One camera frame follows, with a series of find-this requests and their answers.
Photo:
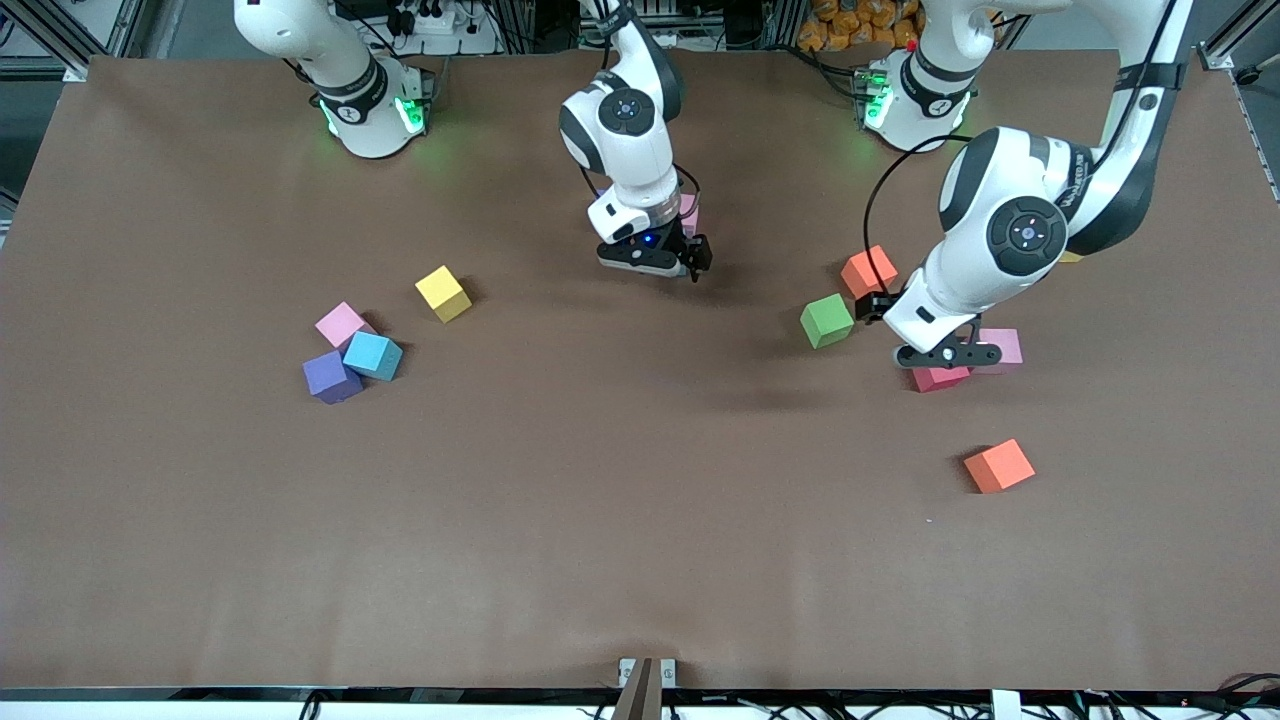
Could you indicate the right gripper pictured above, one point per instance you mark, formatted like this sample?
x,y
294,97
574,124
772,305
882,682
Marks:
x,y
689,244

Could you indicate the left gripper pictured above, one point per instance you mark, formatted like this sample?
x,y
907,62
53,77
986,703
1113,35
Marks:
x,y
881,304

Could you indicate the orange foam cube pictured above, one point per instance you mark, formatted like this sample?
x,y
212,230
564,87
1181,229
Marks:
x,y
999,465
862,272

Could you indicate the pink foam cube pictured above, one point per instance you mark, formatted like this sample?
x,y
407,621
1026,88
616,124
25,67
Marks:
x,y
1008,345
342,322
690,212

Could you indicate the green foam cube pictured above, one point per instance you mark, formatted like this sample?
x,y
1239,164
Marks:
x,y
826,319

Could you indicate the yellow foam cube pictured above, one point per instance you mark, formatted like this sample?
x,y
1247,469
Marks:
x,y
443,290
1072,258

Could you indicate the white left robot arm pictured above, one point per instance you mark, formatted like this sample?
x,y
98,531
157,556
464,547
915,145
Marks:
x,y
1025,235

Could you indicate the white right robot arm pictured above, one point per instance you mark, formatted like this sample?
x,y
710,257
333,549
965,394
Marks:
x,y
625,130

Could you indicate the red foam cube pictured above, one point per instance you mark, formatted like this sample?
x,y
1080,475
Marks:
x,y
940,380

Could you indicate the brown paper table cover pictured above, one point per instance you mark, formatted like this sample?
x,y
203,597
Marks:
x,y
640,520

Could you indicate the orange mesh bag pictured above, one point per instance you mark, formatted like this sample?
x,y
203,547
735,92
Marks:
x,y
860,25

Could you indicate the cyan foam cube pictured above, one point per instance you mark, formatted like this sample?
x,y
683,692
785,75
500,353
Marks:
x,y
372,353

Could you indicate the white power strip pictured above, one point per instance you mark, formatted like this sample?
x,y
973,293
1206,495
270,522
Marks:
x,y
440,20

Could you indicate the purple foam cube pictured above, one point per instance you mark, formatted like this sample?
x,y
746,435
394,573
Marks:
x,y
330,377

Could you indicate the metal bracket plate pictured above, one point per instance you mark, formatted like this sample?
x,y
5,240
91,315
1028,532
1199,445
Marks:
x,y
626,670

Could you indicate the aluminium frame profile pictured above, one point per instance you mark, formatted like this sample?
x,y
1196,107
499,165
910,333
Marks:
x,y
1218,58
70,68

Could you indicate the brown camera pole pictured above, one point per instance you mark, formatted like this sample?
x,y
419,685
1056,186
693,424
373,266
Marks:
x,y
640,700

